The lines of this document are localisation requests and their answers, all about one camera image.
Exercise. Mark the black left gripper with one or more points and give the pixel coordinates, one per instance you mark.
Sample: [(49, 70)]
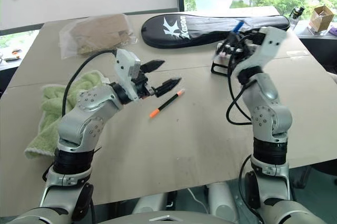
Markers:
[(142, 86)]

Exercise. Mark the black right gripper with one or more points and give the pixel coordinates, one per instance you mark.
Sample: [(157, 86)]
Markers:
[(253, 42)]

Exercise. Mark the blue pen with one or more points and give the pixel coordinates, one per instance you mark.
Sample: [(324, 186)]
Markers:
[(238, 26)]

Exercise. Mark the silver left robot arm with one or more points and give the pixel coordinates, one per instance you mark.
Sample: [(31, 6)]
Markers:
[(87, 118)]

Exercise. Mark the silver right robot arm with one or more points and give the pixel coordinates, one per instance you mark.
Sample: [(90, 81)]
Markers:
[(268, 118)]

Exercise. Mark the black orange-capped pen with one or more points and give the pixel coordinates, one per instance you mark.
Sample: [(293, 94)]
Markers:
[(166, 103)]

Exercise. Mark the black racket bag white print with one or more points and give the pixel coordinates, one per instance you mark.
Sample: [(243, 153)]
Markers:
[(184, 30)]

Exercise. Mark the small black device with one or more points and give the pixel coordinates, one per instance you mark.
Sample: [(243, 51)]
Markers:
[(297, 11)]

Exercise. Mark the brown cardboard piece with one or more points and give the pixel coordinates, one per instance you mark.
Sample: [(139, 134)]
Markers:
[(100, 33)]

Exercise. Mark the black furniture panel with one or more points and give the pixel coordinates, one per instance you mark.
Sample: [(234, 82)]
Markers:
[(318, 50)]

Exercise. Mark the small open cardboard box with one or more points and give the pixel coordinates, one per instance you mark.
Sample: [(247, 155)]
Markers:
[(319, 20)]

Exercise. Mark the purple object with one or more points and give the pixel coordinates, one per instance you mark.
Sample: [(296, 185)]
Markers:
[(333, 30)]

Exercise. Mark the clear plastic bag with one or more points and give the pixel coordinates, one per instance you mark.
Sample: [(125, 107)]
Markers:
[(65, 45)]

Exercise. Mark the green towel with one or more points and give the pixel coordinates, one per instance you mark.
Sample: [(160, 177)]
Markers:
[(52, 97)]

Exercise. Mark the white rounded leg cover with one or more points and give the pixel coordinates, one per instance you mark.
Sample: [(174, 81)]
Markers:
[(222, 200), (148, 204)]

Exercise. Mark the silver robot torso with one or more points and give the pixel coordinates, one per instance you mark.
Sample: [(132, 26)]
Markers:
[(168, 217)]

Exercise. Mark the small orange black tool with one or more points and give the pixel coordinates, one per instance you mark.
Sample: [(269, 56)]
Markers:
[(11, 55)]

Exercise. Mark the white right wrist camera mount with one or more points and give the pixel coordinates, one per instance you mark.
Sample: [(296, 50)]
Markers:
[(268, 48)]

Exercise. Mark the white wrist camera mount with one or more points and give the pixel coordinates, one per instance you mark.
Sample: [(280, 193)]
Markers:
[(123, 71), (268, 48)]

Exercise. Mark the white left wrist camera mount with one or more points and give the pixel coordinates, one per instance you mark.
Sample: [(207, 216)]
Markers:
[(123, 71)]

